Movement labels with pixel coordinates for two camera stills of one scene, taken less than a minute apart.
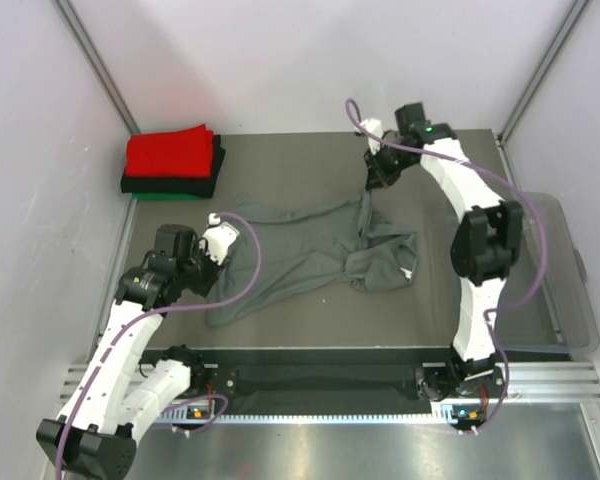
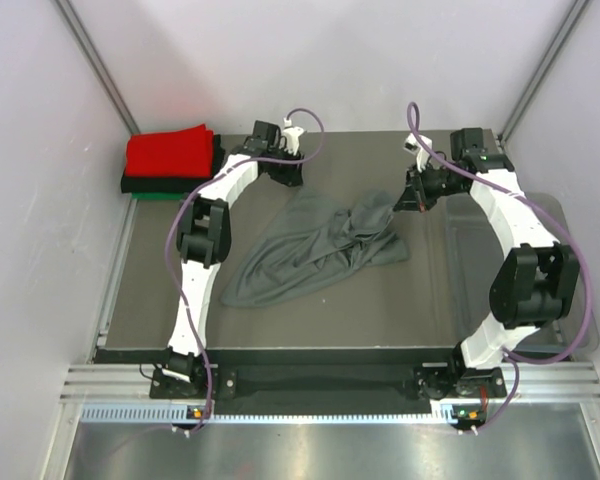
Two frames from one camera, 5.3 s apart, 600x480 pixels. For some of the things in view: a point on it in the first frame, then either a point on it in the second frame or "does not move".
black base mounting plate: x=313 y=376 does not move
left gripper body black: x=199 y=273 -> x=283 y=173
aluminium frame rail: x=584 y=382 does not move
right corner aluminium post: x=577 y=11 does not move
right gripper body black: x=388 y=162 -> x=430 y=185
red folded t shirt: x=183 y=153 does not move
